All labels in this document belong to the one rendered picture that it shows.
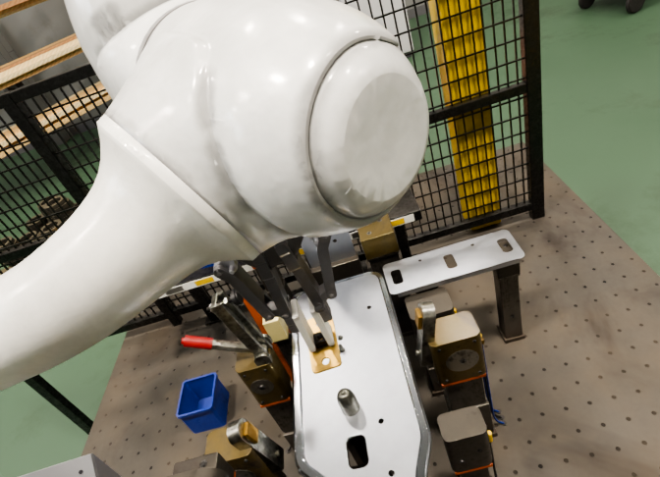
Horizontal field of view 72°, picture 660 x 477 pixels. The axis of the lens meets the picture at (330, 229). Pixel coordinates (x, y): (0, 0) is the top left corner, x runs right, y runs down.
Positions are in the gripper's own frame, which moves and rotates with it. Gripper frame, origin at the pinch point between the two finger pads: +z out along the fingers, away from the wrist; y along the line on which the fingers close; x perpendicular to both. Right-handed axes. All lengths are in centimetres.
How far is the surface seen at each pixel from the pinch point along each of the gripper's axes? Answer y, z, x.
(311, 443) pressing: -10.2, 29.8, 1.7
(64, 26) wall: -269, 21, 646
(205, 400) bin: -48, 61, 40
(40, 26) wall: -297, 12, 648
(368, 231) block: 11, 26, 44
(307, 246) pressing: -4, 25, 45
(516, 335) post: 37, 60, 28
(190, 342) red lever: -26.6, 16.1, 19.5
